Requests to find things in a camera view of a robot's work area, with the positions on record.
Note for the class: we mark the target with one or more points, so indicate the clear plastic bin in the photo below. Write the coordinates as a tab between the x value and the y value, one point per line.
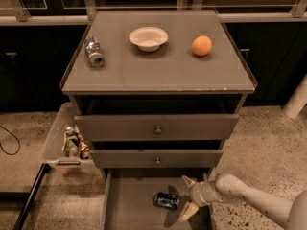
52	154

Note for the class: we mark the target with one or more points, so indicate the black floor rail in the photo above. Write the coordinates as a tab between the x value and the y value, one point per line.
23	201

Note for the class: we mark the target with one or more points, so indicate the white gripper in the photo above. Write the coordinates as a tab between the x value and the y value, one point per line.
197	194

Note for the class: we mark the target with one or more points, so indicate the grey middle drawer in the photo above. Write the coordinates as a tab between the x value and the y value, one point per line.
145	158

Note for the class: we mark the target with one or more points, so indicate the white paper bowl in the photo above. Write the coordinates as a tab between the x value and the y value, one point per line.
148	39

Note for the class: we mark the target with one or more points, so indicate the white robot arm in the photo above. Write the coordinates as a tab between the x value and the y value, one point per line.
290	215

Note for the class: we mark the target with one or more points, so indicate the silver crushed can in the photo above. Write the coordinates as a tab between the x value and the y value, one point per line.
93	52

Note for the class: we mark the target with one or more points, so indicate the brass middle drawer knob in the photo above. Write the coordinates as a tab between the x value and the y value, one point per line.
157	161

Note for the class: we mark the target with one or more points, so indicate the brass top drawer knob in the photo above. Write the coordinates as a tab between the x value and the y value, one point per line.
158	130

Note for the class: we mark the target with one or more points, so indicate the brass drawer knob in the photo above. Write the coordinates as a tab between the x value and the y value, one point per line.
157	161
158	130

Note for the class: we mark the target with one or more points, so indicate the grey bottom drawer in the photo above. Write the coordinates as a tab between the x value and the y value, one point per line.
130	195

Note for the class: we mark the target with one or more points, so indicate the green can in bin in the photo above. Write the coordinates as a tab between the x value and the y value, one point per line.
71	142

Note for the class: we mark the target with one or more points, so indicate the blue pepsi can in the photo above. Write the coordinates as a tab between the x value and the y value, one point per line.
169	201

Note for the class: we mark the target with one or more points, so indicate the brown snack bag in bin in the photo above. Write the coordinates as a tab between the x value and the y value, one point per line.
84	149

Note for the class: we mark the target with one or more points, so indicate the white pole base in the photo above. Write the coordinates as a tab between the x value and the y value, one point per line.
298	100

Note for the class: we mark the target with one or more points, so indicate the orange fruit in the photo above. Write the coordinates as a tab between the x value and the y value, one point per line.
201	46

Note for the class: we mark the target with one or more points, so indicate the grey drawer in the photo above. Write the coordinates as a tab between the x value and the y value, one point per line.
142	127
145	158
130	195

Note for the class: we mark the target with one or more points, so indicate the grey top drawer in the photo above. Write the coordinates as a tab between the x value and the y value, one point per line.
142	127

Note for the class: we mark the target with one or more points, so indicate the grey drawer cabinet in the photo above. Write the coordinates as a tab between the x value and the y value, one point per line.
171	80

